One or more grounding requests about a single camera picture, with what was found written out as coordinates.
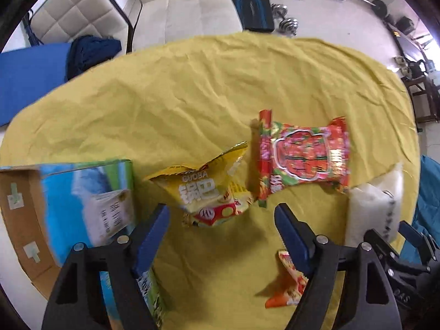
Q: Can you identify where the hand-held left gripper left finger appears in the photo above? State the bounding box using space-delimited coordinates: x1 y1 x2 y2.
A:
41 203 171 330

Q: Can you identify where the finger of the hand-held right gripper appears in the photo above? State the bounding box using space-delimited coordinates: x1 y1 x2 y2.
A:
398 221 440 266
364 229 400 269

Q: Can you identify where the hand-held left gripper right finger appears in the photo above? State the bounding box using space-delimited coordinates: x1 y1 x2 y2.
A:
274 203 404 330

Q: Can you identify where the white soft packet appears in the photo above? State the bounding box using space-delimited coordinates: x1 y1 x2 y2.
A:
345 162 405 248

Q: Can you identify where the yellow snack packet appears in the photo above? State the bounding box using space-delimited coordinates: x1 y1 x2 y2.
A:
142 141 255 229

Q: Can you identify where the teal cloth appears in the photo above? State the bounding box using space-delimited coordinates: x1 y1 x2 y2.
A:
402 155 440 269

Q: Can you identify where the small orange snack packet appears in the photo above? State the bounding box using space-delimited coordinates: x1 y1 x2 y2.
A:
265 249 310 309

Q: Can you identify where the large red snack packet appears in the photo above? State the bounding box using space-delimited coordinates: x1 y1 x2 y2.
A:
252 109 352 209

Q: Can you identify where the blue green printed cardboard box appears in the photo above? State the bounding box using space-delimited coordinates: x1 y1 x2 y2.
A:
0 159 168 329

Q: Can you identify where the yellow tablecloth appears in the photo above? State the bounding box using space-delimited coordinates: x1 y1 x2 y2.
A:
0 31 422 330

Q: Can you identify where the dark wooden shelf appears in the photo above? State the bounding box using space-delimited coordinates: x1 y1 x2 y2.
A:
388 21 440 125

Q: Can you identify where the dark blue knit cloth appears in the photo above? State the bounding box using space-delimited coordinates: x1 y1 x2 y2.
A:
67 35 123 82

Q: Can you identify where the chrome dumbbell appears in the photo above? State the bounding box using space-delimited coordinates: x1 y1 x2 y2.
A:
270 3 300 37

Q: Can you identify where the white leather sofa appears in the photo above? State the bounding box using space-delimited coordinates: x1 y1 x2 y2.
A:
129 0 243 51

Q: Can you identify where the black blue mat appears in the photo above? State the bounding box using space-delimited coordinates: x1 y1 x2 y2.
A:
225 0 276 32

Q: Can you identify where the white tufted chair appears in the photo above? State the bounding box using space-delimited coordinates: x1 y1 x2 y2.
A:
31 0 144 54

